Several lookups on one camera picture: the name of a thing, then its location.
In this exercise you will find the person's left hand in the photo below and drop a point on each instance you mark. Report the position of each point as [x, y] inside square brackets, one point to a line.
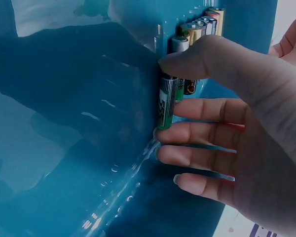
[292, 42]

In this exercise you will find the person's right hand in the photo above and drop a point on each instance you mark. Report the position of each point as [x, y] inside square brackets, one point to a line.
[266, 128]

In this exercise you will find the person's right thumb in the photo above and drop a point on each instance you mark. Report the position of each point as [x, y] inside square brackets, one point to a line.
[197, 58]

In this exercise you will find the row of batteries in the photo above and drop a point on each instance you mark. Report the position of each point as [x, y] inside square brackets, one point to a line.
[197, 29]

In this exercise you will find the silver green battery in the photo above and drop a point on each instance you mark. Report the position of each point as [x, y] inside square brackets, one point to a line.
[166, 103]

